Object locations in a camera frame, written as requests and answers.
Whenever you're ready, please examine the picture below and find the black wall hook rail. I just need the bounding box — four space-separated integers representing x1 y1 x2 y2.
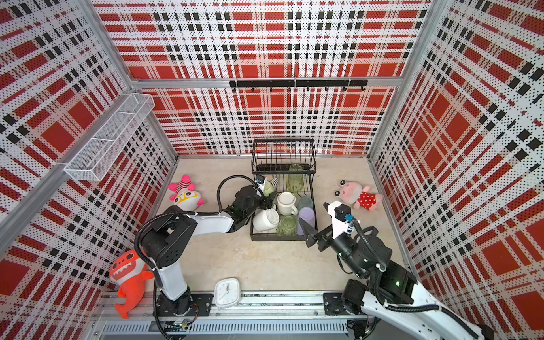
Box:
229 79 368 90

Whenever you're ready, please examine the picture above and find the white wire wall basket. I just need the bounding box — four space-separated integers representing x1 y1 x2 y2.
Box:
65 93 154 181

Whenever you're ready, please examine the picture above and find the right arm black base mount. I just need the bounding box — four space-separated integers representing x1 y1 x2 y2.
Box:
322 292 351 316

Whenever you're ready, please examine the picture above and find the pink white owl plush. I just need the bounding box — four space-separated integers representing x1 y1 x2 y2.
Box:
168 174 205 211

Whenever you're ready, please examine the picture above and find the tall green glass cup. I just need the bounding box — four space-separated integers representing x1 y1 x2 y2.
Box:
288 164 305 194

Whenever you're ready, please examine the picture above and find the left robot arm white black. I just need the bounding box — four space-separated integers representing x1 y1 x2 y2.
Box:
134 185 274 317

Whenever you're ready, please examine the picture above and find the ribbed grey-green cup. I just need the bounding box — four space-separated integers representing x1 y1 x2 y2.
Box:
270 174 280 189

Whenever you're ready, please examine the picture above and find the pink pig plush red dress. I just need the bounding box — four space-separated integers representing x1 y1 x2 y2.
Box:
334 180 383 211

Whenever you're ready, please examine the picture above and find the red monster plush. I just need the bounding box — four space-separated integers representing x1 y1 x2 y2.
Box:
109 250 154 320

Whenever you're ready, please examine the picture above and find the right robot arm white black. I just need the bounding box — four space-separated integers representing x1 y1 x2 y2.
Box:
299 201 495 339

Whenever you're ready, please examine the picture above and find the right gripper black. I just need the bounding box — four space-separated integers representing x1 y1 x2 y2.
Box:
299 217 366 279

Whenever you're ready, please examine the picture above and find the black wire dish rack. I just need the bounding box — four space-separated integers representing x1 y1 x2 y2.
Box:
248 137 319 242

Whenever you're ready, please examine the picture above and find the white square alarm clock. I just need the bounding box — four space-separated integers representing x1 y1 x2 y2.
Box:
214 278 241 310

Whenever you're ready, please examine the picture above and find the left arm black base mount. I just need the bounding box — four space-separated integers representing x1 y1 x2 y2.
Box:
153 292 213 317

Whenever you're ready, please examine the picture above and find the lilac plastic cup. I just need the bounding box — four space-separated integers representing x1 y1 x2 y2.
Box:
297 207 317 236

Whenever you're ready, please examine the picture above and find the teal textured plastic cup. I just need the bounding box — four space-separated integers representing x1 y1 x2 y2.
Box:
297 196 314 211

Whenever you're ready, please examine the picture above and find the light green ceramic mug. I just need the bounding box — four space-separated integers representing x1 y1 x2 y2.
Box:
263 181 276 197

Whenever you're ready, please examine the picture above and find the white mug red inside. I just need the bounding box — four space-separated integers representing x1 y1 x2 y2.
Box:
276 192 299 216

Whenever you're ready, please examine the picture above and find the green transparent glass mug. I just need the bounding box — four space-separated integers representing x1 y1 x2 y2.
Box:
277 215 297 237

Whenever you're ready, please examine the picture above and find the white ceramic mug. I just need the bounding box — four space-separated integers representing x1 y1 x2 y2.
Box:
252 208 280 233

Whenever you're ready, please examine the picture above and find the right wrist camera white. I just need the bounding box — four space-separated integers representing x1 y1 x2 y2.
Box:
331 201 354 239

